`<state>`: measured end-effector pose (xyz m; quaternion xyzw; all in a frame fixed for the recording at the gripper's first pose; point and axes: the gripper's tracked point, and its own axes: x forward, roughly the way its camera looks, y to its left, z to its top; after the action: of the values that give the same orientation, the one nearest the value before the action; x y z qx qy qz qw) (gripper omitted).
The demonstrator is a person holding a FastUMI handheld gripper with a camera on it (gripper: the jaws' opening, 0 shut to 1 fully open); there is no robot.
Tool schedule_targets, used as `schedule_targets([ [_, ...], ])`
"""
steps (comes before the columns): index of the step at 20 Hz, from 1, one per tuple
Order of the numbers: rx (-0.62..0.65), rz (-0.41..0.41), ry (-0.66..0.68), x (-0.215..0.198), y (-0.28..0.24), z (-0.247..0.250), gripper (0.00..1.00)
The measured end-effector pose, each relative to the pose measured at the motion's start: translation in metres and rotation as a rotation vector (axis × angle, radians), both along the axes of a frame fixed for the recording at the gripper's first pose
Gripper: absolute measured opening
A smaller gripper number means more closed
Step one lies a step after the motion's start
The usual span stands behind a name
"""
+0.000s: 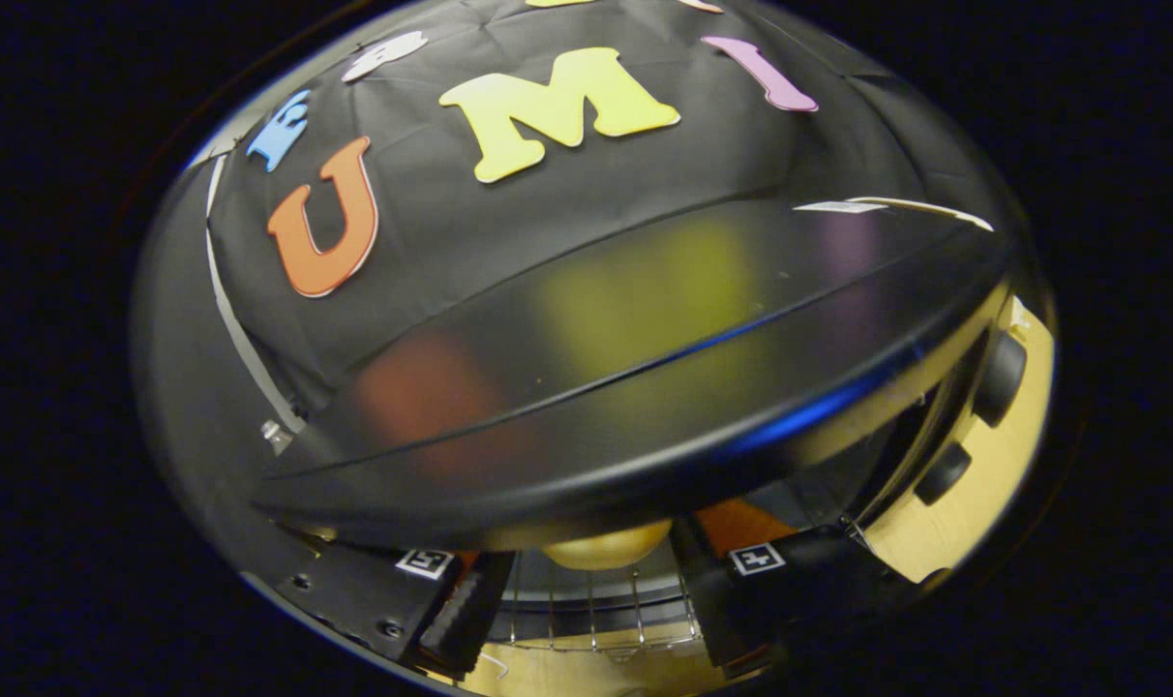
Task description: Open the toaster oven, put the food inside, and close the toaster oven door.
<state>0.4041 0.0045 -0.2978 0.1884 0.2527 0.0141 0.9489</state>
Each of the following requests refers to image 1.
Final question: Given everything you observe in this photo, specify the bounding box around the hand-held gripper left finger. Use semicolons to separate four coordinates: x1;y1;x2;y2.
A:
277;528;517;679

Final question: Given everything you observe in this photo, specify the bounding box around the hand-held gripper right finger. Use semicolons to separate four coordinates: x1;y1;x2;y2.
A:
669;499;921;674

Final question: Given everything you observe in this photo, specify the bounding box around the round golden bun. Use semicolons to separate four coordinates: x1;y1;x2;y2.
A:
538;518;675;572

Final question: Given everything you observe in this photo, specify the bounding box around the black toaster oven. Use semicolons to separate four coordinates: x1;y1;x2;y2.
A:
253;198;1033;679

